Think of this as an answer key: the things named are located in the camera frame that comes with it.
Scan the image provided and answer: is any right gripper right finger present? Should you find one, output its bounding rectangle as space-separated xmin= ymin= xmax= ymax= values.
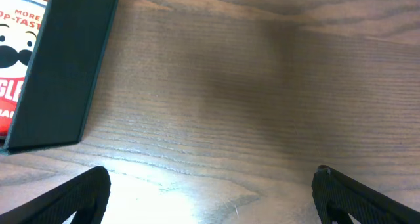
xmin=312 ymin=165 xmax=419 ymax=224

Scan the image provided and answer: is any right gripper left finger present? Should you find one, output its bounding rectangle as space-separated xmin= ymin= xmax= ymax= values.
xmin=1 ymin=166 xmax=111 ymax=224

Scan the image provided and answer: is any black gift box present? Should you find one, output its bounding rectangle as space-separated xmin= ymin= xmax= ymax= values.
xmin=1 ymin=0 xmax=118 ymax=154

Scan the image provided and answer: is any red Pringles can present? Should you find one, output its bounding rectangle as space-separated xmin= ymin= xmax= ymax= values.
xmin=0 ymin=0 xmax=48 ymax=139

